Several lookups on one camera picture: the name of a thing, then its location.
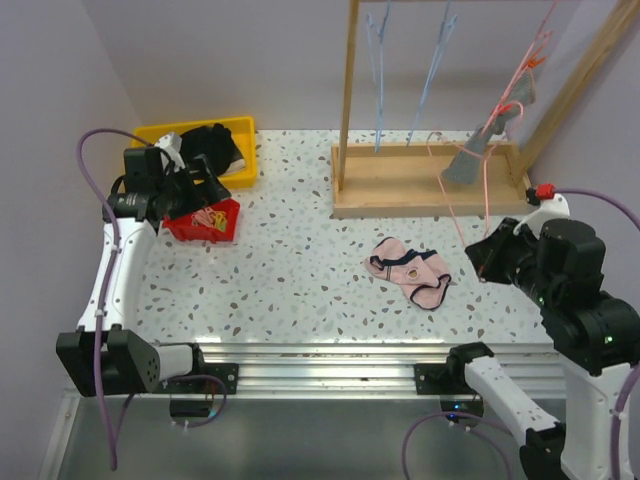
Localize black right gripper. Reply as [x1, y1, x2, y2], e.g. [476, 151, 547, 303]
[467, 214, 558, 305]

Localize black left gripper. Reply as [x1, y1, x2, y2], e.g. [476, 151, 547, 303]
[155, 155, 230, 221]

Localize pink underwear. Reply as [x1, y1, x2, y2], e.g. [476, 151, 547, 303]
[363, 237, 452, 311]

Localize grey knitted garment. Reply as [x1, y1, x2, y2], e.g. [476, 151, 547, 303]
[439, 69, 539, 187]

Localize pink wire hanger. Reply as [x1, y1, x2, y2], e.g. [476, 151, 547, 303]
[437, 117, 523, 248]

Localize red clip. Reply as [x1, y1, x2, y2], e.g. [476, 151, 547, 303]
[498, 102, 514, 115]

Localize orange clip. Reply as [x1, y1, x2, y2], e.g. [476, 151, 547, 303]
[525, 47, 546, 69]

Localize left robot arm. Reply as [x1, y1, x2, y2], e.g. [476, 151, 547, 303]
[56, 146, 230, 397]

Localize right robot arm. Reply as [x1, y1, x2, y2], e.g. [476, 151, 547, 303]
[445, 218, 639, 479]

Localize wooden hanger rack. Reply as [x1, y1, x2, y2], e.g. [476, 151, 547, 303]
[331, 1, 639, 218]

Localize left blue hanger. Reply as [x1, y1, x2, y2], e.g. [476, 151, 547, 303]
[366, 1, 391, 153]

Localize blue hanger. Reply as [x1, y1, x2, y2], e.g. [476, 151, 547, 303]
[366, 1, 391, 153]
[406, 0, 458, 147]

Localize right blue hanger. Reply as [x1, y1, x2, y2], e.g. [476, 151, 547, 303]
[406, 0, 458, 147]

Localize black garment pile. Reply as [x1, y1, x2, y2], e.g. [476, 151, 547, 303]
[180, 123, 247, 176]

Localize clips in red bin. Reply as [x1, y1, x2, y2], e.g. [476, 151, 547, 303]
[191, 208, 228, 233]

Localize red plastic bin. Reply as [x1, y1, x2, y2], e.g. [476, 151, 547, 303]
[162, 198, 240, 243]

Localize yellow plastic tray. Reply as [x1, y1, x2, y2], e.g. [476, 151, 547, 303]
[133, 116, 258, 190]

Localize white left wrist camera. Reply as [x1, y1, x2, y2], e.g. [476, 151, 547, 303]
[154, 132, 185, 170]

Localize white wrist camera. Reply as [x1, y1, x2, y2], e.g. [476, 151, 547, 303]
[513, 183, 570, 238]
[154, 132, 185, 170]

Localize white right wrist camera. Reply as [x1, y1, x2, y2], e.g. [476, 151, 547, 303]
[513, 183, 570, 238]

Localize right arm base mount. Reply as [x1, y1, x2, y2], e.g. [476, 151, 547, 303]
[413, 363, 473, 395]

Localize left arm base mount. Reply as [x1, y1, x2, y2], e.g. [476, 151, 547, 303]
[155, 363, 240, 395]

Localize aluminium mounting rail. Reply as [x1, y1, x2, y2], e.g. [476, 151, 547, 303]
[200, 342, 566, 401]

